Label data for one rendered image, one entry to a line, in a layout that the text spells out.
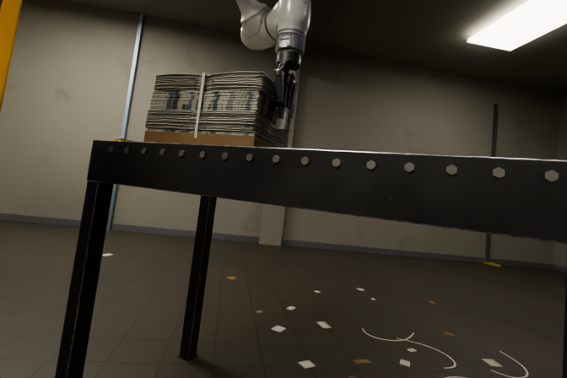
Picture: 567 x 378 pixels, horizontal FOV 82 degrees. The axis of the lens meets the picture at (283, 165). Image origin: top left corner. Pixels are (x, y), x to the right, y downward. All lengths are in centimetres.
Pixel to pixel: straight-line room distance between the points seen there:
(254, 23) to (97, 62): 416
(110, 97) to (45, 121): 85
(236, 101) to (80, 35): 454
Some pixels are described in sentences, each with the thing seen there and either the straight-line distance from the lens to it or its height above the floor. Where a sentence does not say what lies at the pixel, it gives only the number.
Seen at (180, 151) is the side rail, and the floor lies 78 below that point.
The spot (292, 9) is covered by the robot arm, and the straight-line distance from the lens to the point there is 106.
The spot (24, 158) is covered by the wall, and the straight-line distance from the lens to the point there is 526.
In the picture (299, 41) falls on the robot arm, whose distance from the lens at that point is 103.
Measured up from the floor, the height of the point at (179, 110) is 92.
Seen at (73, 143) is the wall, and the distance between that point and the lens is 502.
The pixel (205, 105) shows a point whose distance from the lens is 99.
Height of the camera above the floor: 70
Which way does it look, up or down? 5 degrees up
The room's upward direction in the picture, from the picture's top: 6 degrees clockwise
